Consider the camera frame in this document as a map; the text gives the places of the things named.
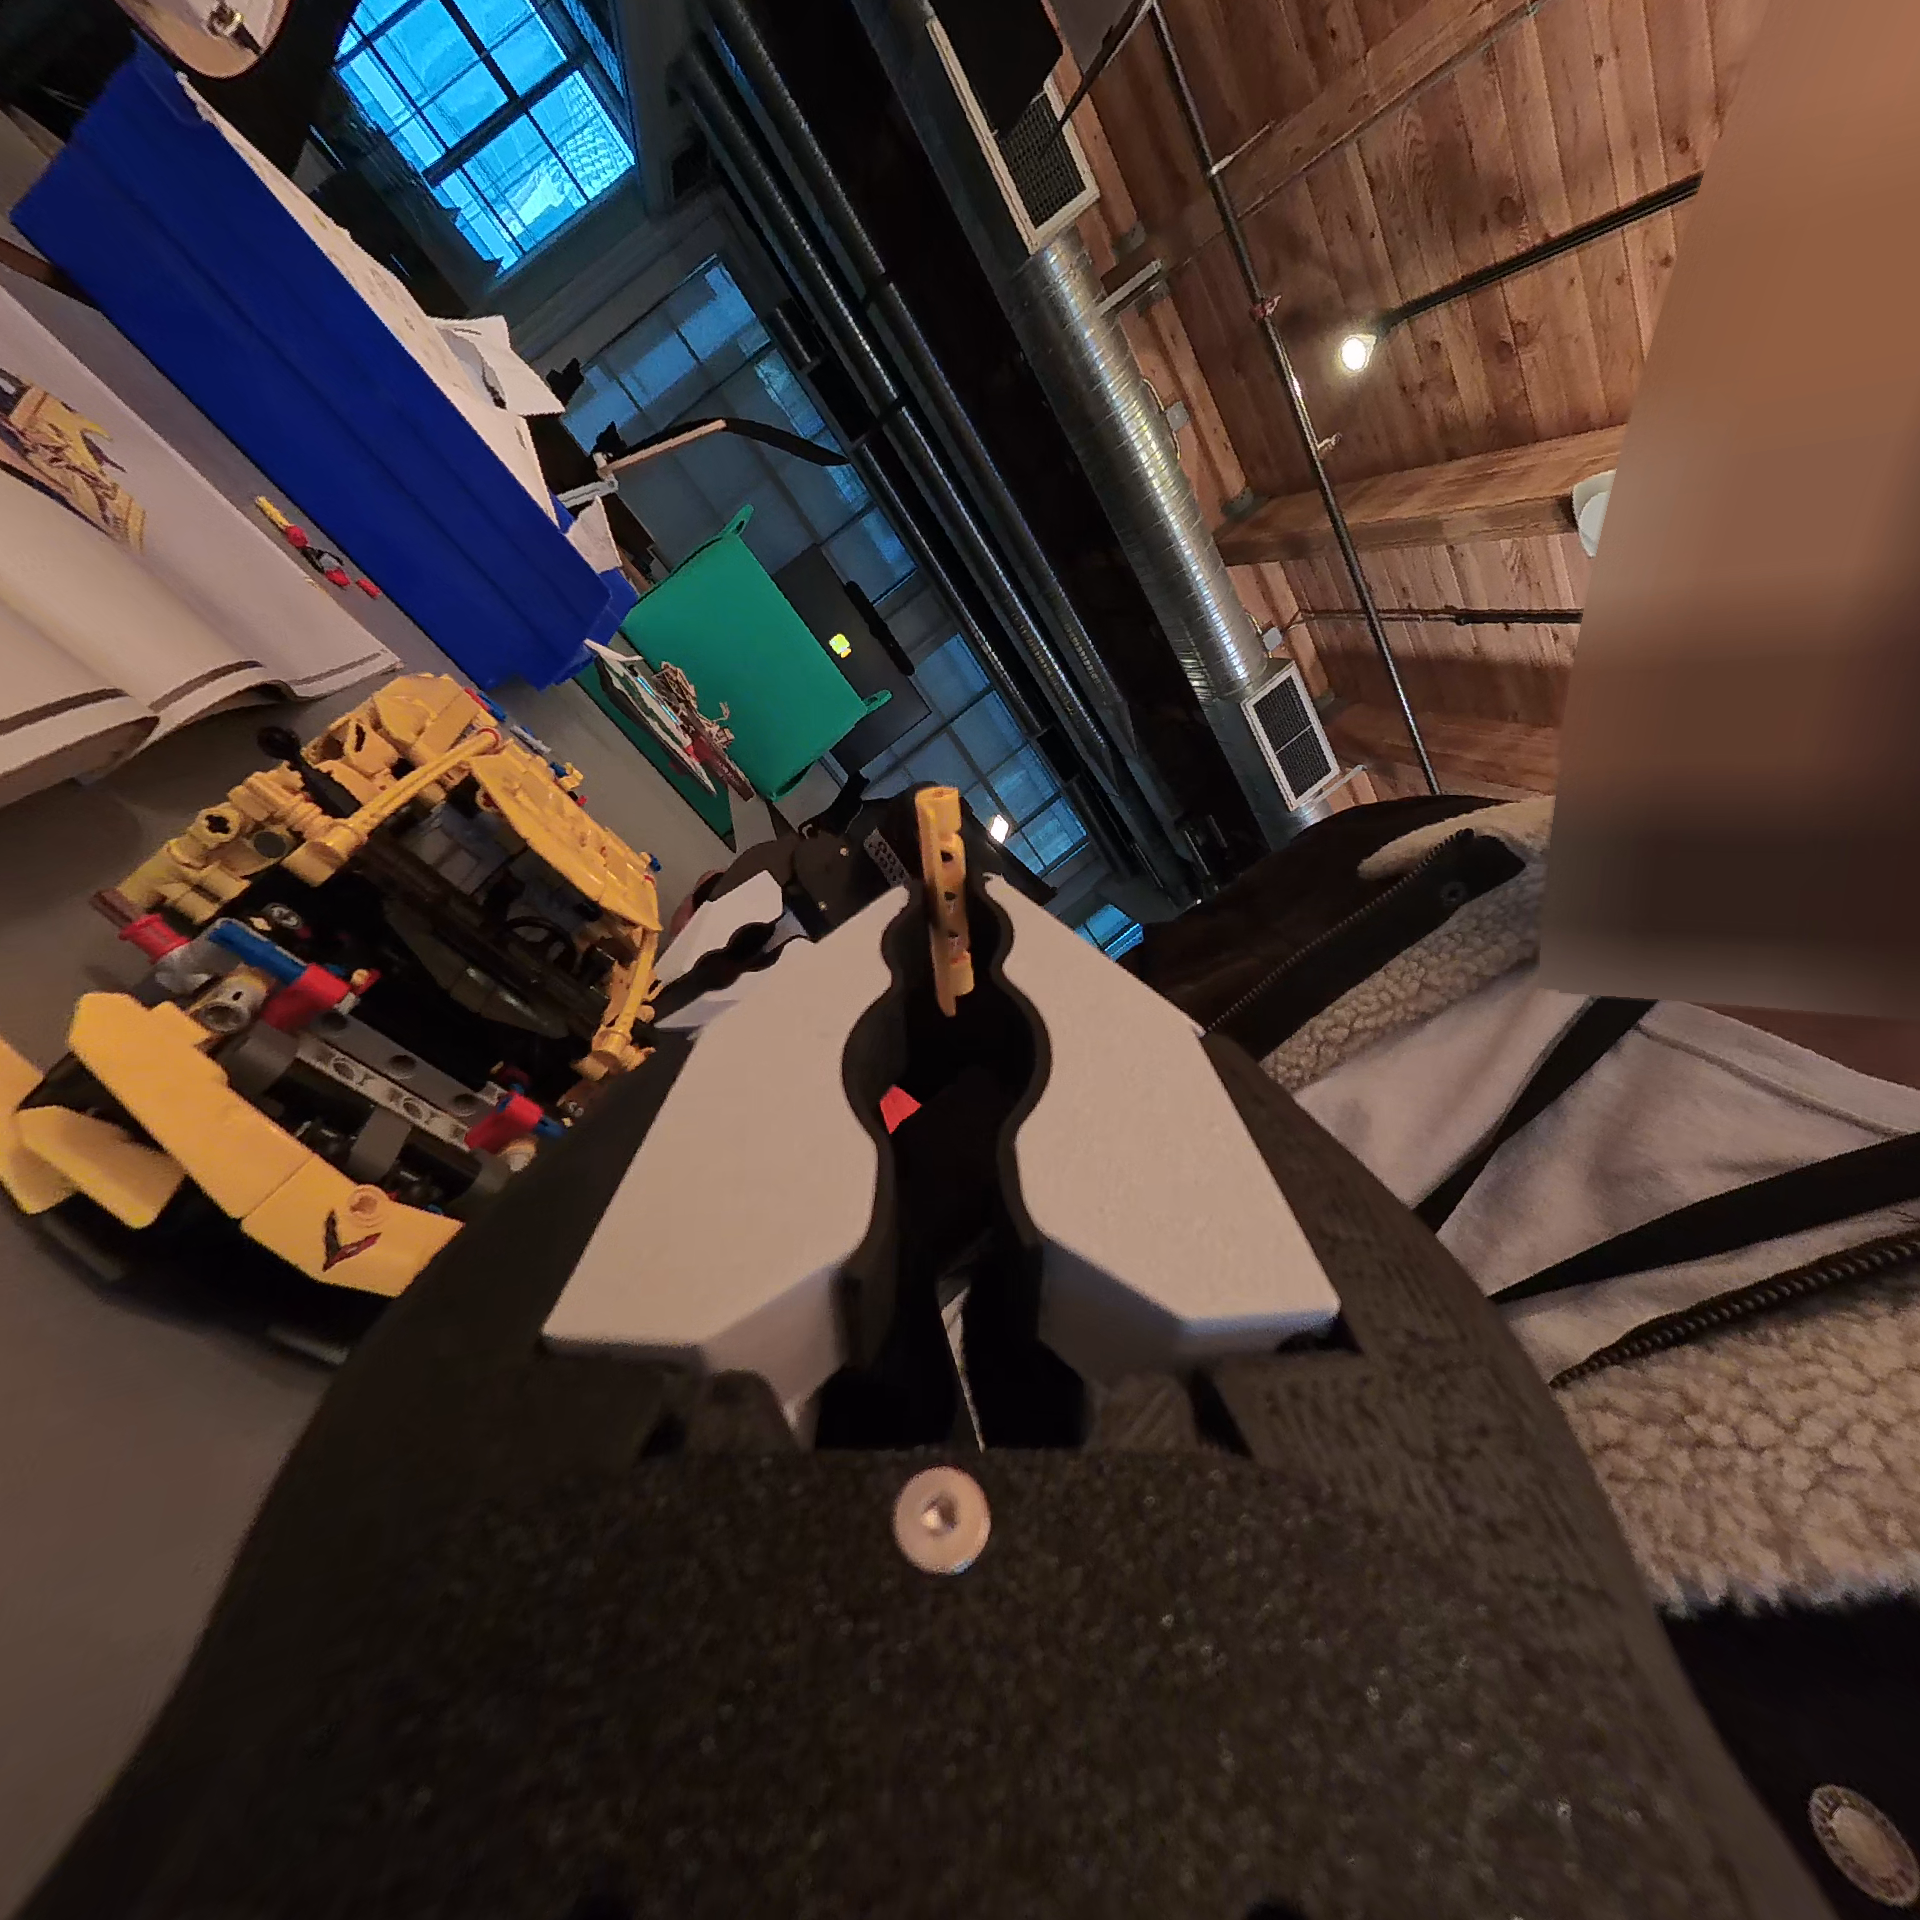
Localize white instruction booklet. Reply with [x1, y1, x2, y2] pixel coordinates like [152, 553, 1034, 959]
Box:
[0, 284, 408, 812]

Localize blue plastic bin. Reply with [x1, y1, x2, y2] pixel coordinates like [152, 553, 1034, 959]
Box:
[10, 46, 641, 693]

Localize silver ventilation duct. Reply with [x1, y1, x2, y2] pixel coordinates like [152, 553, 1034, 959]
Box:
[1003, 233, 1308, 846]

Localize crumpled white paper wrappers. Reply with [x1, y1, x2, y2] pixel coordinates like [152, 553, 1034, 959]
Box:
[179, 90, 625, 580]

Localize scattered small coloured bricks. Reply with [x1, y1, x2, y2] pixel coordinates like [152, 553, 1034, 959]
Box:
[253, 494, 387, 602]

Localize yellow toy brick car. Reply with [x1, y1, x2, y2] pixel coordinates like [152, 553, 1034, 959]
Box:
[0, 675, 669, 1297]

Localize white shirt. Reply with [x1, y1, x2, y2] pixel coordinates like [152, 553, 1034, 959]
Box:
[1297, 974, 1920, 1383]

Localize dark wall screen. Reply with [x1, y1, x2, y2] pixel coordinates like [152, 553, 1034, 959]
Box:
[780, 544, 921, 677]

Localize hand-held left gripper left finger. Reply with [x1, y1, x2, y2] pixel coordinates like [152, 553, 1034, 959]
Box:
[541, 882, 935, 1449]

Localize white air vent grille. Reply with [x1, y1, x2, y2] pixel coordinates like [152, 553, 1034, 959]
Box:
[1242, 663, 1344, 815]
[926, 14, 1100, 253]

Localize large paned window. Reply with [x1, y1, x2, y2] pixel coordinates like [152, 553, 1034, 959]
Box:
[331, 0, 641, 274]

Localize small wooden model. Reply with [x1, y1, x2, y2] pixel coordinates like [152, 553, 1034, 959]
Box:
[645, 659, 747, 761]

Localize green cutting mat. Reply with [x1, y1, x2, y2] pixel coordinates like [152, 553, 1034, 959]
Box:
[576, 645, 740, 846]

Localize yellow connector brick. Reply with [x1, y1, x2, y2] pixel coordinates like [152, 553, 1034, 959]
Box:
[912, 784, 976, 1018]

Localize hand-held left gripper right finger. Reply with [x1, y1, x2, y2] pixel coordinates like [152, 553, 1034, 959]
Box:
[966, 876, 1341, 1449]

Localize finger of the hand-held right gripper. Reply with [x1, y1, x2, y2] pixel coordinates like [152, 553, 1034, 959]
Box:
[654, 940, 820, 1040]
[656, 873, 787, 979]

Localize wooden board with instruction sheet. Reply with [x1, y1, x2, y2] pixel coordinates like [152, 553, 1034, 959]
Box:
[118, 0, 289, 80]

